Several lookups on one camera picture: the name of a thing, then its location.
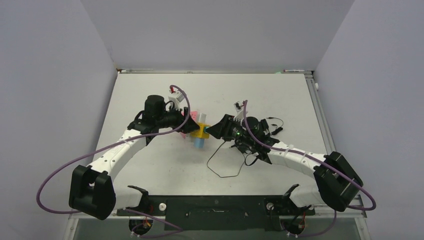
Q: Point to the pink triangular power strip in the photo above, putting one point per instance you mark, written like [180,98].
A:
[185,135]

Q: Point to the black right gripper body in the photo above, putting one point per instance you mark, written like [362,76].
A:
[238,131]

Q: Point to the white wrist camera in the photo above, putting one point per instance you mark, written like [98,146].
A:
[239,108]
[176,97]

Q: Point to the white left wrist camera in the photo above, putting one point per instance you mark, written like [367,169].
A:
[176,97]

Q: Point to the aluminium frame rail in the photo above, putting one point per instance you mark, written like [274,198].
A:
[319,112]

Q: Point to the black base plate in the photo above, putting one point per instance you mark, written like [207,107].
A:
[220,212]

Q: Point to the black TP-Link adapter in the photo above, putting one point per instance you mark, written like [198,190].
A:
[264,126]

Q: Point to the yellow block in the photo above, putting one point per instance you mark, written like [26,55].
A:
[201,132]

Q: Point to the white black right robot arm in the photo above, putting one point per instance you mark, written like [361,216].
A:
[332,173]

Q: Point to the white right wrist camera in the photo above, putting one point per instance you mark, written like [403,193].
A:
[239,108]

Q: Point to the white charger block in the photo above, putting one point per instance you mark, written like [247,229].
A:
[202,118]

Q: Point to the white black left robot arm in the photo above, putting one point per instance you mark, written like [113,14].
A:
[92,189]

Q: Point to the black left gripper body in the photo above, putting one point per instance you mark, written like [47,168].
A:
[173,118]

